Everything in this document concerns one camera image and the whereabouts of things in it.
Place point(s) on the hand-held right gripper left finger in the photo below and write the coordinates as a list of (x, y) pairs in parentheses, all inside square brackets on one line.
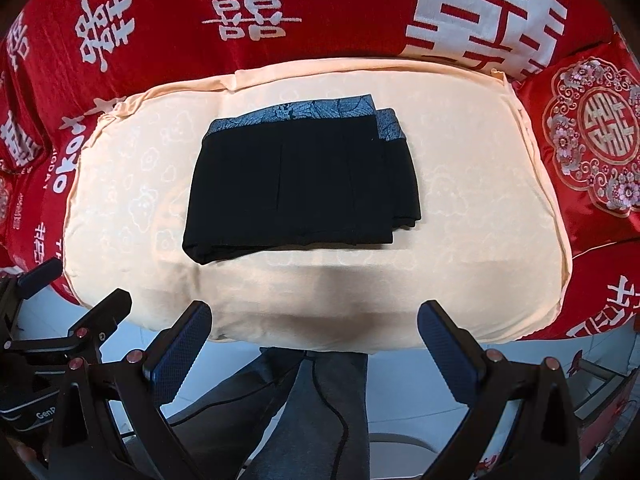
[(180, 350)]

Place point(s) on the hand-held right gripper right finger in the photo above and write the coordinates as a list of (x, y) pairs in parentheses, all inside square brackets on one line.
[(450, 355)]

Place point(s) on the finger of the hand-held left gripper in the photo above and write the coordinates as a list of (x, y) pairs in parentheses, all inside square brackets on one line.
[(40, 280), (107, 312)]

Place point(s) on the black pants with patterned waistband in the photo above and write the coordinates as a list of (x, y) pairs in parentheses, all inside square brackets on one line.
[(300, 185)]

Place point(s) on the white round stool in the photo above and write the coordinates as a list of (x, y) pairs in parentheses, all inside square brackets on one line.
[(400, 455)]

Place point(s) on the cream seat cushion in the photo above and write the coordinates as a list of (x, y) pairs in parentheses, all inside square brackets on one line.
[(450, 235)]

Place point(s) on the person's grey trousers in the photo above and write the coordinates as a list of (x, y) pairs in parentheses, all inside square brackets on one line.
[(300, 435)]

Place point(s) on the red embroidered cushion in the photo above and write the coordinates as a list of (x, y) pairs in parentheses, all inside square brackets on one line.
[(600, 125)]

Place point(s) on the red printed blanket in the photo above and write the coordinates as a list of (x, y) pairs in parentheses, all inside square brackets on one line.
[(325, 20)]

